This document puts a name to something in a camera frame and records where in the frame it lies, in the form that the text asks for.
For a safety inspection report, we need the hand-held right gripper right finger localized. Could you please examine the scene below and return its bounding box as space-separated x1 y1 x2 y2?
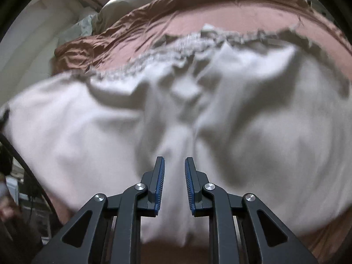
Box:
185 157 321 264

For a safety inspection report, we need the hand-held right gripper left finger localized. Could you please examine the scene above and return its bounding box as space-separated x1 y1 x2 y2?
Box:
32 156 165 264

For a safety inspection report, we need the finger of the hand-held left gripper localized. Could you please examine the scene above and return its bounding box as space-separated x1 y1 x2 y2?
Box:
0 109 11 128

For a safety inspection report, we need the beige zip jacket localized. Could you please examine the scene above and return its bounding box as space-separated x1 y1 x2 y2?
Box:
0 25 352 249

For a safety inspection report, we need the white storage unit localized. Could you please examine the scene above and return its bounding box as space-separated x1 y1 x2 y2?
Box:
5 175 53 241

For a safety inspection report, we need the pale green pillow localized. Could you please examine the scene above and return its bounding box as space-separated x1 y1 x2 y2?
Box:
73 14 99 37

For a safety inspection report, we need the brown bed sheet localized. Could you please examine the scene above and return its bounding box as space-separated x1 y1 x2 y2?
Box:
51 0 352 264

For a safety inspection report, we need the black cable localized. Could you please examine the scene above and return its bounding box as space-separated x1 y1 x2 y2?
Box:
0 133 59 223

